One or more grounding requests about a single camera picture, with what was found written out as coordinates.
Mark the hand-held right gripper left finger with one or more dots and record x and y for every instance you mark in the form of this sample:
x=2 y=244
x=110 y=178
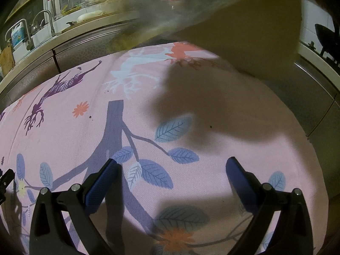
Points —
x=102 y=183

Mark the wooden cutting board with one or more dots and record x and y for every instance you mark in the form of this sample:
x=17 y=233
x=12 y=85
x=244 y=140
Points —
x=7 y=58

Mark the white radish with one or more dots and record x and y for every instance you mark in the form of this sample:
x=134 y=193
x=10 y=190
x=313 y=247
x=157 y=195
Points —
x=89 y=16

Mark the tall metal faucet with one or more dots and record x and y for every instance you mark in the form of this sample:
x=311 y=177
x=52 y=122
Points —
x=50 y=18

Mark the steel kitchen cabinet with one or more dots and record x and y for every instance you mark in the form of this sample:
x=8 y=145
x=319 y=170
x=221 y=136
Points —
x=85 y=50

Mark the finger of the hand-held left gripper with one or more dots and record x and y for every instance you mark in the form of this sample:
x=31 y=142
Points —
x=6 y=179

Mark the pink printed tablecloth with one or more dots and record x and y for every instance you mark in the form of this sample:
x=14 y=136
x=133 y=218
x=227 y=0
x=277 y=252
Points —
x=212 y=98

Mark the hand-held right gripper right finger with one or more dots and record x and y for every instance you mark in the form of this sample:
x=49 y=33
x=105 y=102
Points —
x=239 y=183

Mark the black stove grate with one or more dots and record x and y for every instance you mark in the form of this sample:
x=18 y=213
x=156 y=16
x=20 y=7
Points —
x=328 y=55

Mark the beige plastic bin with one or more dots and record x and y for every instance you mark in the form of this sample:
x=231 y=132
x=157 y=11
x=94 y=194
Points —
x=252 y=32

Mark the blue detergent bottle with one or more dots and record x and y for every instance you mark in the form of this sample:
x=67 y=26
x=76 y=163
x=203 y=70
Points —
x=18 y=35

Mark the blue white detergent jug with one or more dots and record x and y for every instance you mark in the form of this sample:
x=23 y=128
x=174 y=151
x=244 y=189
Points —
x=26 y=29

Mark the black wok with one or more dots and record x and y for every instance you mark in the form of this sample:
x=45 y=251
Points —
x=324 y=35

